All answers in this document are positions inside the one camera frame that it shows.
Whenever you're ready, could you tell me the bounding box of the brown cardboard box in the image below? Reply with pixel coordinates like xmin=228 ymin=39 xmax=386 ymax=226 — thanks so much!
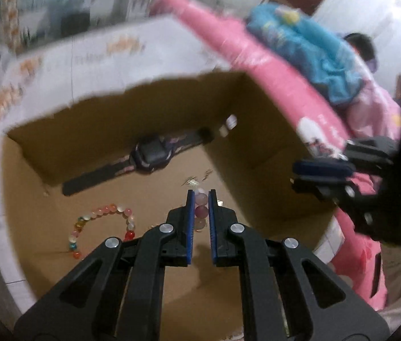
xmin=1 ymin=71 xmax=340 ymax=341

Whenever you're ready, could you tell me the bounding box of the floral checked table cover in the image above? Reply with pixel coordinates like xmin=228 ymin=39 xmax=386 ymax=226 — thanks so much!
xmin=0 ymin=16 xmax=233 ymax=313

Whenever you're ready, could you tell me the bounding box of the square digital wristwatch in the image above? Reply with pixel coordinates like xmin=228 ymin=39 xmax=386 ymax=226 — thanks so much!
xmin=62 ymin=128 xmax=215 ymax=197

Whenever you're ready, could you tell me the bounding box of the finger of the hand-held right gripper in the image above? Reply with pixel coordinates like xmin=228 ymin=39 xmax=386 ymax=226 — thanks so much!
xmin=292 ymin=159 xmax=356 ymax=179
xmin=290 ymin=178 xmax=360 ymax=204

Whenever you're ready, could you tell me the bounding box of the multicoloured bead bracelet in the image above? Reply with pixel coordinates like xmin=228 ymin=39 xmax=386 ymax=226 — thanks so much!
xmin=67 ymin=203 xmax=137 ymax=260

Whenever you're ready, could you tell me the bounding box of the pink floral bedsheet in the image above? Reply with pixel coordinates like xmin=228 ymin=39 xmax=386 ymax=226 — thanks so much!
xmin=151 ymin=0 xmax=391 ymax=309

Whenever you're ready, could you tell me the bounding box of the orange pink bead bracelet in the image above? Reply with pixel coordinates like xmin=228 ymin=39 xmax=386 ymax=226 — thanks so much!
xmin=194 ymin=188 xmax=211 ymax=231

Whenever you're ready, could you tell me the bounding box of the blue printed quilt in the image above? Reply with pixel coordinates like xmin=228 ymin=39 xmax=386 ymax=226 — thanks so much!
xmin=247 ymin=3 xmax=366 ymax=105

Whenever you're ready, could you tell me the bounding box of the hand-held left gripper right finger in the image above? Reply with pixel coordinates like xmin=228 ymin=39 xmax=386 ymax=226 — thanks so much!
xmin=208 ymin=189 xmax=391 ymax=341

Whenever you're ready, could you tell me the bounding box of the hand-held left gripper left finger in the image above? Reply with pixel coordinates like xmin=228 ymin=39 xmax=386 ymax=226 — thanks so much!
xmin=13 ymin=189 xmax=196 ymax=341

